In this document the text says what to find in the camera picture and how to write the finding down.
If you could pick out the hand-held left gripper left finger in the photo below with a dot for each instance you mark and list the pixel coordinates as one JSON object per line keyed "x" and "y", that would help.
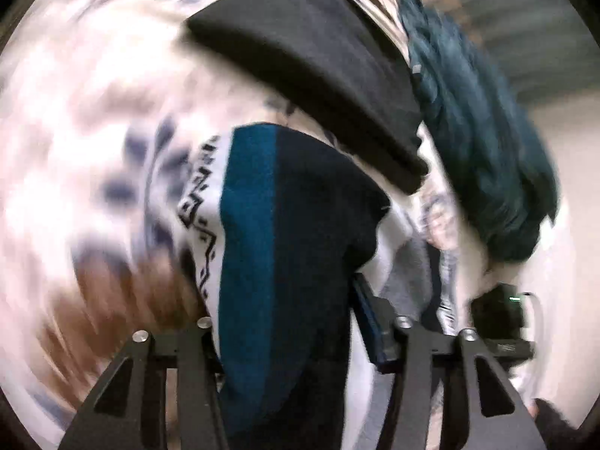
{"x": 197, "y": 351}

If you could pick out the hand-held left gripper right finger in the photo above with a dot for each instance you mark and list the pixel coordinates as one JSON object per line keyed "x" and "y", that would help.
{"x": 375, "y": 342}

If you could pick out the striped knit sweater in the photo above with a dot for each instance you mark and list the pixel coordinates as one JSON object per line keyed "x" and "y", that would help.
{"x": 290, "y": 243}

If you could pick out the dark cloth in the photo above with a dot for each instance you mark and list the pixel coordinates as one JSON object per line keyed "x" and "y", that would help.
{"x": 555, "y": 424}

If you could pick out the dark teal garment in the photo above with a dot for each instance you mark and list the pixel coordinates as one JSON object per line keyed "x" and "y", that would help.
{"x": 478, "y": 140}

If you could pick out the printed blanket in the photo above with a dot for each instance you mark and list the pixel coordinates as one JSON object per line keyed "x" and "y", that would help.
{"x": 93, "y": 126}

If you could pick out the black folded garment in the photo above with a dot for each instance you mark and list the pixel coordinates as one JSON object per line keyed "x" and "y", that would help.
{"x": 318, "y": 65}

